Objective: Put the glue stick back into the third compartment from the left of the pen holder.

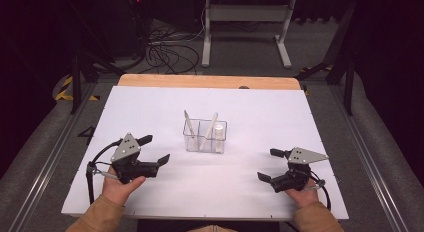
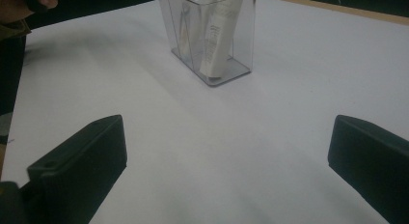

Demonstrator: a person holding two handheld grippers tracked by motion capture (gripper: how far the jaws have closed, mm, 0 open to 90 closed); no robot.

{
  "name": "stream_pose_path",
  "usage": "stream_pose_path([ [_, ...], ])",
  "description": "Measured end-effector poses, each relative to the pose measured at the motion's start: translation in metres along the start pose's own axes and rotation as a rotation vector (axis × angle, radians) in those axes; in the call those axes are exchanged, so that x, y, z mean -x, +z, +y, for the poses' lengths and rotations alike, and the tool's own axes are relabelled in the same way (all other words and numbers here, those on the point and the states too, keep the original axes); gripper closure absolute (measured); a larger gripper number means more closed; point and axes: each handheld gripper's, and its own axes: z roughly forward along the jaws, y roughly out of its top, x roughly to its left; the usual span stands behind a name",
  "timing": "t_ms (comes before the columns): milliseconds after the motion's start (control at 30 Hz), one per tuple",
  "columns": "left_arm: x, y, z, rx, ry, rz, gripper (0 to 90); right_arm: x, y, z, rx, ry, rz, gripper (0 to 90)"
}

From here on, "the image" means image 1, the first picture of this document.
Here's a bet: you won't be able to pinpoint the black metal stand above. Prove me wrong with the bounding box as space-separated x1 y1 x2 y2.
64 0 126 115
294 1 357 117

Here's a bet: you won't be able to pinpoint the wooden table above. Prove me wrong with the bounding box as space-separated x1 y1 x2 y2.
117 73 302 91

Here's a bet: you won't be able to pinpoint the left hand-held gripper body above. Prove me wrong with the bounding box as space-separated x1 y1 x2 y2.
110 132 160 185

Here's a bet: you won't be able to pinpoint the person's leg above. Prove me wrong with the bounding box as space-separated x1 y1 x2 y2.
188 225 239 232

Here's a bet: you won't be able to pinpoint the clear pen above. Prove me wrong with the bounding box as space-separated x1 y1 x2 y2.
183 109 200 150

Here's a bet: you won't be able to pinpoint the white pen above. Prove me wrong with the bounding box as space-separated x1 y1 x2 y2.
198 112 219 151

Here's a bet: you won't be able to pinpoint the black floor cables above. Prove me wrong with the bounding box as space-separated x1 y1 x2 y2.
133 18 205 76

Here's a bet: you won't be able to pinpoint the yellow black hazard tape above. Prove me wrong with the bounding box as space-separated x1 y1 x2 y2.
54 75 100 102

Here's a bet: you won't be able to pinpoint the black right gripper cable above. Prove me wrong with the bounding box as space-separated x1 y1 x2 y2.
308 170 333 212

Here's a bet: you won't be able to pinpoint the person's left hand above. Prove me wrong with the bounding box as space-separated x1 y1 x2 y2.
101 174 147 207

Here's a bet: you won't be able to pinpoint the white desk frame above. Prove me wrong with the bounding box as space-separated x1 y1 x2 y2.
201 0 297 70

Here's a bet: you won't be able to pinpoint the clear plastic organizer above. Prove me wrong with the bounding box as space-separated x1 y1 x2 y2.
182 118 228 155

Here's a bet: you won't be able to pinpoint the person's right hand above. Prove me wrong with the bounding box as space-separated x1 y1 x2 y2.
283 178 320 210

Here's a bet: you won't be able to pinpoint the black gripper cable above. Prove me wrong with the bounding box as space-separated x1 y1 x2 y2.
308 170 333 212
85 140 123 205

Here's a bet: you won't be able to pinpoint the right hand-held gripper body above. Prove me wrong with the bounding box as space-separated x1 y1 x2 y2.
269 146 330 194

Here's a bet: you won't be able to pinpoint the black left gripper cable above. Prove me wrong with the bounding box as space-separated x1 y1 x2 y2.
85 140 123 205

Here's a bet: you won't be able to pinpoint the aluminium rail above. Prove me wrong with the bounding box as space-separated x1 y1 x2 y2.
8 83 98 232
328 85 403 232

